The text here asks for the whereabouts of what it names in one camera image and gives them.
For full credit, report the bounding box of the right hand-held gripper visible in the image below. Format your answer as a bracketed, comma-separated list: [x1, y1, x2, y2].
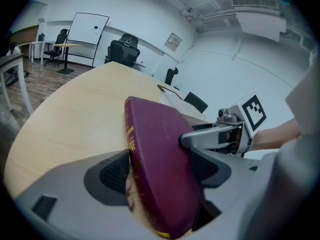
[178, 93, 268, 157]

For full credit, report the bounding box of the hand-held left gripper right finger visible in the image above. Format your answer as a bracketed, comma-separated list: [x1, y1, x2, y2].
[191, 147, 263, 213]

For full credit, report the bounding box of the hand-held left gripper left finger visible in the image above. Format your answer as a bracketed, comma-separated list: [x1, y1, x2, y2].
[14, 148, 157, 240]

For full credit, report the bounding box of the beige book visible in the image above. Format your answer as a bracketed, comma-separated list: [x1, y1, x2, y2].
[159, 91, 201, 116]

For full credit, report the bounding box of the maroon book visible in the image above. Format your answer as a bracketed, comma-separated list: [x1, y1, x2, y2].
[124, 95, 203, 240]

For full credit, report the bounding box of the person's right forearm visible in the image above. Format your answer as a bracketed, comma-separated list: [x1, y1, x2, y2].
[249, 118, 302, 152]

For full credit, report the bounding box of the person's left hand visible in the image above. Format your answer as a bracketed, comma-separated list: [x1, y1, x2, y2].
[124, 176, 138, 211]

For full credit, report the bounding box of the black office chair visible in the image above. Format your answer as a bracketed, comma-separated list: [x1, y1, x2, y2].
[117, 33, 140, 47]
[104, 40, 141, 67]
[164, 67, 180, 86]
[43, 28, 70, 68]

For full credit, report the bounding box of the light wooden table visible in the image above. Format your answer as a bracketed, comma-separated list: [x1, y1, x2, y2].
[3, 60, 210, 200]

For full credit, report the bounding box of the person's beige clothing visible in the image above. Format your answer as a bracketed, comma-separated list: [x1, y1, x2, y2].
[284, 58, 320, 145]

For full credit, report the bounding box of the ceiling air conditioner unit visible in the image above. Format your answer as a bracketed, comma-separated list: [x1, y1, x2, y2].
[231, 0, 287, 42]

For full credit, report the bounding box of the small yellow table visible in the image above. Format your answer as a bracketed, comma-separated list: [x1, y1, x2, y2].
[51, 43, 83, 75]

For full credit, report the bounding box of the white desk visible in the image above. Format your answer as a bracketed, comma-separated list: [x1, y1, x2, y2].
[28, 40, 55, 66]

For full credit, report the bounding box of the whiteboard on stand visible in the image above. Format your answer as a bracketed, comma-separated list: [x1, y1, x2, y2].
[66, 12, 110, 69]

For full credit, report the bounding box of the grey wall panel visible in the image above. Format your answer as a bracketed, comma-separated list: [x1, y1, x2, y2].
[164, 32, 183, 53]

